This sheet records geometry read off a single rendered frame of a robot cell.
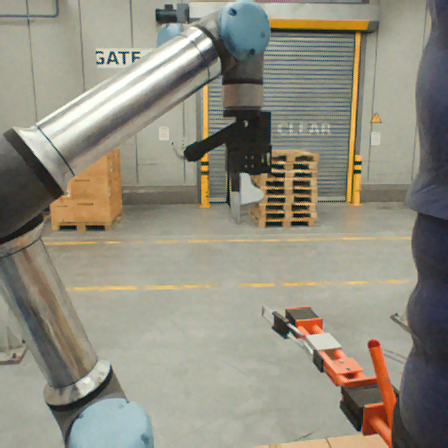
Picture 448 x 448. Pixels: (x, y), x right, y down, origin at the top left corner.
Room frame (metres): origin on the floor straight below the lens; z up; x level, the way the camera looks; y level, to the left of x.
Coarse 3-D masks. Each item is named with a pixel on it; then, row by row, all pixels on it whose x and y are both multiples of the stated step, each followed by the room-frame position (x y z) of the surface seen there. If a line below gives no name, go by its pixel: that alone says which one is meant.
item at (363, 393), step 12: (348, 384) 0.71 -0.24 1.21; (360, 384) 0.71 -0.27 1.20; (372, 384) 0.72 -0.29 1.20; (348, 396) 0.68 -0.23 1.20; (360, 396) 0.68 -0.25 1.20; (372, 396) 0.68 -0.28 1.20; (396, 396) 0.68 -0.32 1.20; (348, 408) 0.68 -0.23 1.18; (360, 408) 0.64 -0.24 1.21; (372, 408) 0.64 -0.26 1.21; (384, 408) 0.64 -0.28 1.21; (360, 420) 0.65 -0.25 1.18; (384, 420) 0.64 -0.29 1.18; (372, 432) 0.64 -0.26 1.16
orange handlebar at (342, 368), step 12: (300, 336) 0.95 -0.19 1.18; (324, 360) 0.82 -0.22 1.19; (336, 360) 0.81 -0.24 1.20; (348, 360) 0.81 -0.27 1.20; (336, 372) 0.76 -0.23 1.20; (348, 372) 0.77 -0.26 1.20; (360, 372) 0.77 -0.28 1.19; (336, 384) 0.76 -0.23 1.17; (372, 420) 0.63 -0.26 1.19; (384, 432) 0.60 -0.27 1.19
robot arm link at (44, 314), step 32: (32, 224) 0.57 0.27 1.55; (0, 256) 0.55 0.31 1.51; (32, 256) 0.57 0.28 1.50; (0, 288) 0.57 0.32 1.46; (32, 288) 0.57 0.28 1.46; (64, 288) 0.62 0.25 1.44; (32, 320) 0.57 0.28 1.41; (64, 320) 0.59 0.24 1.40; (32, 352) 0.59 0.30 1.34; (64, 352) 0.58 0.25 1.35; (64, 384) 0.59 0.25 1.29; (96, 384) 0.60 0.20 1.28; (64, 416) 0.58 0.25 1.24
